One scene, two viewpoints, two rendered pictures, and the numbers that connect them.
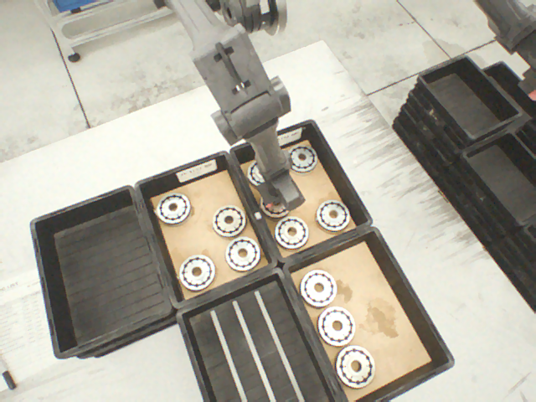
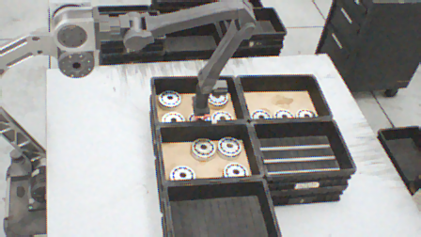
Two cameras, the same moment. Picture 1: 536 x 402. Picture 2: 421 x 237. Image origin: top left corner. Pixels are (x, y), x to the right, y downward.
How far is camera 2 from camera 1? 1.56 m
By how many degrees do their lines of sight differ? 45
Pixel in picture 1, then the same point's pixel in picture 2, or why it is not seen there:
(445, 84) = not seen: hidden behind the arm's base
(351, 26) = not seen: outside the picture
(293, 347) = (290, 143)
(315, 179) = (185, 100)
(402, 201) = not seen: hidden behind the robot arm
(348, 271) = (252, 105)
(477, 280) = (263, 68)
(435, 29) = (12, 33)
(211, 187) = (169, 155)
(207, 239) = (210, 166)
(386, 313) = (280, 99)
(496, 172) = (180, 46)
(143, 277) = (227, 209)
